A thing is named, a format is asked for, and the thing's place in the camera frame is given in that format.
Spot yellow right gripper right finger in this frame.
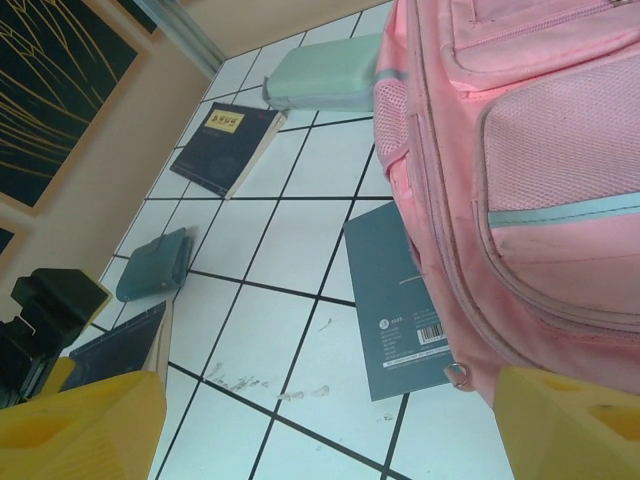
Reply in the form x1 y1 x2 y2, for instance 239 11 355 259
491 364 640 480

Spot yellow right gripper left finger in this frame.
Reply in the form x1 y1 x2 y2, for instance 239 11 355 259
0 369 169 480

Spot dark book with cream pages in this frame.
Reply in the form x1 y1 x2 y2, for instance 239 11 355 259
68 299 175 389

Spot blue-grey notebook with barcode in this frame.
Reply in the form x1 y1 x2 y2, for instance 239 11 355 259
343 201 457 403

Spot navy book with yellow label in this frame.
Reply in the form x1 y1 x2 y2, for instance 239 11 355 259
169 101 289 202

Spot pink student backpack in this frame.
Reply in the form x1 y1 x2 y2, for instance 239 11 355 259
372 0 640 407

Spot teal wallet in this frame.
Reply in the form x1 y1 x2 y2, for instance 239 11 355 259
115 227 194 304

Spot mint green pencil case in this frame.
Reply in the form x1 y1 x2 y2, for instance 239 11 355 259
262 32 384 114

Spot aluminium corner post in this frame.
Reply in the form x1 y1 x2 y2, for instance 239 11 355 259
119 0 237 77

